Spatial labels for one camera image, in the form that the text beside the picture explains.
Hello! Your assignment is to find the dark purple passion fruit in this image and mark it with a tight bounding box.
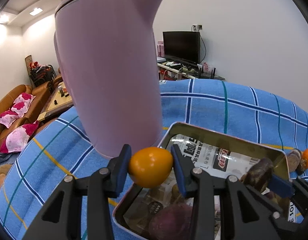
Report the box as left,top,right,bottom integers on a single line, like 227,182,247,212
241,158,273,193

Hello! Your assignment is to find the round orange fruit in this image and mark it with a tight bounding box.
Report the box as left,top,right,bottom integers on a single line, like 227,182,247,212
129,147,173,189

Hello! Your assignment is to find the orange tangerine on cloth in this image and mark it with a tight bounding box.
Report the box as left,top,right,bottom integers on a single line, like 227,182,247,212
296,148,308,176

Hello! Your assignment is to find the rectangular metal tin tray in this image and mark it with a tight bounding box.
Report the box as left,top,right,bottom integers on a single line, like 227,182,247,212
113,122,308,239

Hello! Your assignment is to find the purple round vegetable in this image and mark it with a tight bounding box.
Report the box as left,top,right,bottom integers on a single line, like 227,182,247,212
149,203,192,239

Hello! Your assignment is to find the pink floral cushion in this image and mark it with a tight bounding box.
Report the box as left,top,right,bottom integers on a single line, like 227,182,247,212
0,93,36,128
0,121,39,153

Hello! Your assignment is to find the glass coffee table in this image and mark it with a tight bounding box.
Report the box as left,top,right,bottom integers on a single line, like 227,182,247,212
37,81,73,121

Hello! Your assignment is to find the orange leather sofa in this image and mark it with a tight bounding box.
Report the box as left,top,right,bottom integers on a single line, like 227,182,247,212
0,81,52,148

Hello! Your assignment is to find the white tv stand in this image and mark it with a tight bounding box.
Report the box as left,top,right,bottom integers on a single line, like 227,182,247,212
157,57,225,81

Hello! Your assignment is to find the black television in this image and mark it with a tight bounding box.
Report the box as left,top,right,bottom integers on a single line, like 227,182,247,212
162,31,200,64

